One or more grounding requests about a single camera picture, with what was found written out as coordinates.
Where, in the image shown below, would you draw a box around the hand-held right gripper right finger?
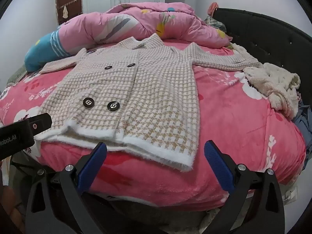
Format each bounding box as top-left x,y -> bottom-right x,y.
204,140 -> 285,234

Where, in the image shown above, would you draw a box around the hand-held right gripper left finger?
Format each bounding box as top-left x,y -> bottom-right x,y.
25,142 -> 108,234

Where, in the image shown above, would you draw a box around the beige white houndstooth coat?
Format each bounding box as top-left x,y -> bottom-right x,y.
39,34 -> 264,172

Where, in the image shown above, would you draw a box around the blue grey clothes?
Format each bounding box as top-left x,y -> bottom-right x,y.
292,105 -> 312,173

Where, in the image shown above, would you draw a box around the pink floral blanket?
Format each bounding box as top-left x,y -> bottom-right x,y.
0,39 -> 306,211

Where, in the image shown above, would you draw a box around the grey green cloth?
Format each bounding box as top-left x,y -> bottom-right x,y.
7,63 -> 28,86

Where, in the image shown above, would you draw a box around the blue striped pillow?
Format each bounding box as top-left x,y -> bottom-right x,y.
24,30 -> 74,72

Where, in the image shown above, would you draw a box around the cream fleece garment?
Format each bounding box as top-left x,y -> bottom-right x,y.
231,43 -> 301,120

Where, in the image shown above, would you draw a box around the pink printed quilt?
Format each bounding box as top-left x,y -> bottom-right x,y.
57,2 -> 233,50

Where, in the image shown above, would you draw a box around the black tufted headboard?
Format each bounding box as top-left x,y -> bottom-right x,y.
214,8 -> 312,95

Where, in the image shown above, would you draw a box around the door hook rack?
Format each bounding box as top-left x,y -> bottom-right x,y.
58,0 -> 78,9

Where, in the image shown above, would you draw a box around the plaid cloth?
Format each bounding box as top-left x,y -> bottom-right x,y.
203,16 -> 227,33

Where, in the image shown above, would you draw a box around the orange cloth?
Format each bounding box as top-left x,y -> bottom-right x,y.
208,2 -> 219,16

